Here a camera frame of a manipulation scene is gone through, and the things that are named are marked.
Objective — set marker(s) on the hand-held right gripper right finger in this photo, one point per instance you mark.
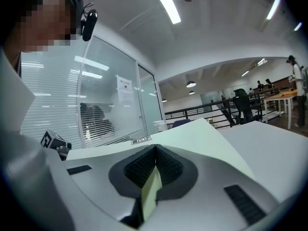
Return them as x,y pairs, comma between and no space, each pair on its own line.
211,201

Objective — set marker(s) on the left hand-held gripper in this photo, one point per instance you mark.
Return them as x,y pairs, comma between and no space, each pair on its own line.
51,141

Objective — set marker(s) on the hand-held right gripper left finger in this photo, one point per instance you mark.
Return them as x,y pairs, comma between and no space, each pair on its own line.
101,177

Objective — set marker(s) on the person's white printed shirt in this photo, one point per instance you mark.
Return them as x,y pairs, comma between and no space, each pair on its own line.
14,93

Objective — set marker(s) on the blue chair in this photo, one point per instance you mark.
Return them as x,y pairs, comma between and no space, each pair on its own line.
181,123

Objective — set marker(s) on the white paper notice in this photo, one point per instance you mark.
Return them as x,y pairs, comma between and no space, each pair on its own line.
124,90

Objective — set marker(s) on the black metal railing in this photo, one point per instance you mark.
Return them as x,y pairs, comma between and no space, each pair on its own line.
202,109

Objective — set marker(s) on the black office chair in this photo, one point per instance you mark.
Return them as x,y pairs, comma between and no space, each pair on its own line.
243,105

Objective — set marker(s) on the small black pendant lamp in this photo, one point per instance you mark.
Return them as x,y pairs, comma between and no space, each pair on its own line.
191,93

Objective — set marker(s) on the large black pendant lamp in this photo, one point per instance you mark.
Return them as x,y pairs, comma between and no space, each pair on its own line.
191,84

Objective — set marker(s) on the person's head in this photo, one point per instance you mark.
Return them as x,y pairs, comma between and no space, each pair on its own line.
45,20

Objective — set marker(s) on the wooden top white table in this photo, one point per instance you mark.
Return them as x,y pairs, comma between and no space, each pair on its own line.
281,97

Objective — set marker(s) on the long ceiling light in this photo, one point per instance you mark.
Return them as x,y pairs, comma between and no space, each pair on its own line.
166,3

